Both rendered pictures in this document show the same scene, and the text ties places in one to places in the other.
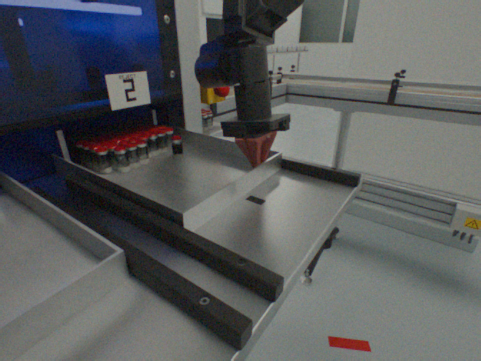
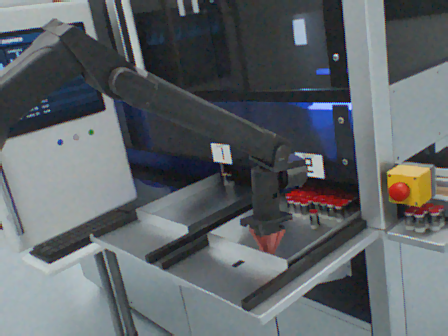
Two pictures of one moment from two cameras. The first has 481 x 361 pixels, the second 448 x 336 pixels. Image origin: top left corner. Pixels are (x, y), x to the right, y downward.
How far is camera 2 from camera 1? 1.17 m
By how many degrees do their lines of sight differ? 96
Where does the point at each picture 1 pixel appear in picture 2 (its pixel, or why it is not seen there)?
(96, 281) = (181, 229)
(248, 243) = (196, 262)
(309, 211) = (216, 282)
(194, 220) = (212, 241)
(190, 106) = (366, 194)
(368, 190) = not seen: outside the picture
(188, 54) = (364, 149)
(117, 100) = not seen: hidden behind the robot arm
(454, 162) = not seen: outside the picture
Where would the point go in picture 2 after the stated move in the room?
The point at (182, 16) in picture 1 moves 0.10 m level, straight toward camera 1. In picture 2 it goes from (358, 117) to (312, 125)
